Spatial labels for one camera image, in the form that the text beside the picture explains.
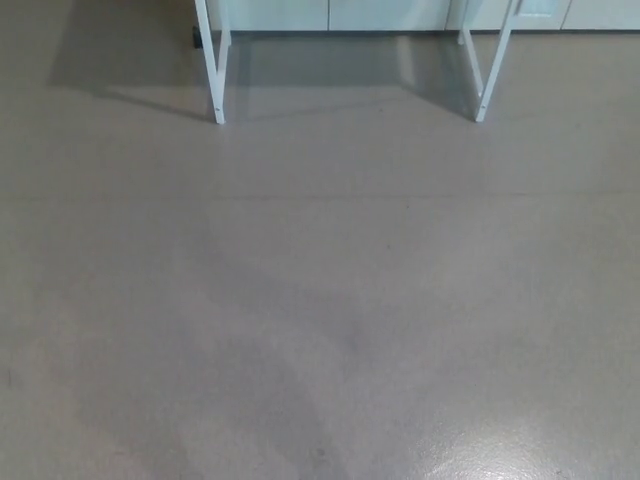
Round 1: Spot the white cabinet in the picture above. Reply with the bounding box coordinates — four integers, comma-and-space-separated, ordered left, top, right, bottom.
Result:
197, 0, 640, 34

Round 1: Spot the white desk left leg frame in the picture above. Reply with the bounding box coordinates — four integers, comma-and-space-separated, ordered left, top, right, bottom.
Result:
192, 0, 233, 125

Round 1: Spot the white desk leg frame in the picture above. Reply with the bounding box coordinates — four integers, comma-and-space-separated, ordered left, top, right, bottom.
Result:
192, 0, 233, 125
458, 0, 522, 124

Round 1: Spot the white desk right leg frame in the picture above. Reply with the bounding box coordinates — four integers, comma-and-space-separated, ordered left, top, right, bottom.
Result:
458, 0, 522, 124

